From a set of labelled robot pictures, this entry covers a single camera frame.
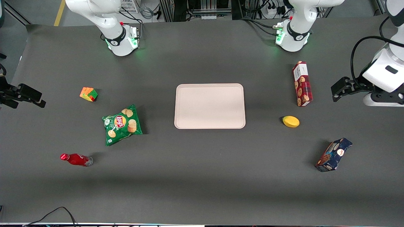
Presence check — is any green chips bag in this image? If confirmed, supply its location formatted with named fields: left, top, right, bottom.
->
left=101, top=104, right=143, bottom=147

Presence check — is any white power strip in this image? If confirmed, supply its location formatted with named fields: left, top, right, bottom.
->
left=266, top=6, right=285, bottom=17

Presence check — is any dark grey table cover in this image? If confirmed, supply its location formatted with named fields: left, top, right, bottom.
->
left=0, top=13, right=404, bottom=225

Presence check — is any beige plastic tray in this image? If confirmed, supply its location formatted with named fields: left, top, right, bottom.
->
left=174, top=83, right=246, bottom=130

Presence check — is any white vented box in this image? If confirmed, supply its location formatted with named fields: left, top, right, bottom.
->
left=119, top=0, right=140, bottom=14

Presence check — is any blue cookie box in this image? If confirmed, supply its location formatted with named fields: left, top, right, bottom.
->
left=315, top=137, right=353, bottom=172

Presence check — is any red soda bottle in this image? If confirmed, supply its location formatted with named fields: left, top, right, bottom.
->
left=60, top=153, right=94, bottom=167

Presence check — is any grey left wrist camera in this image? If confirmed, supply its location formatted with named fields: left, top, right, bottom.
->
left=363, top=92, right=404, bottom=107

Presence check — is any coiled grey cable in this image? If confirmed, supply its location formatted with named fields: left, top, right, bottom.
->
left=140, top=6, right=156, bottom=20

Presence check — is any black equipment rack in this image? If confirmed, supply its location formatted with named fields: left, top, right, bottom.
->
left=159, top=0, right=233, bottom=22

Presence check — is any black base cable bundle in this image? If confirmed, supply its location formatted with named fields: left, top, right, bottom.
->
left=241, top=16, right=280, bottom=37

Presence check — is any thin black floor cable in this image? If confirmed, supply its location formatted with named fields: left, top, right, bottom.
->
left=22, top=206, right=78, bottom=227

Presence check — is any yellow toy mango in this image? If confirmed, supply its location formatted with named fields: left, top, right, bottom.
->
left=282, top=115, right=300, bottom=128

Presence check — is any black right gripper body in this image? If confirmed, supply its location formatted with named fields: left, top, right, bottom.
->
left=0, top=75, right=20, bottom=109

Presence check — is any colourful puzzle cube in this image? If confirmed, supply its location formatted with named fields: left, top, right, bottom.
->
left=79, top=87, right=98, bottom=102

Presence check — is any red cookie box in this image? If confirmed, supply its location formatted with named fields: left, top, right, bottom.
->
left=292, top=61, right=313, bottom=107

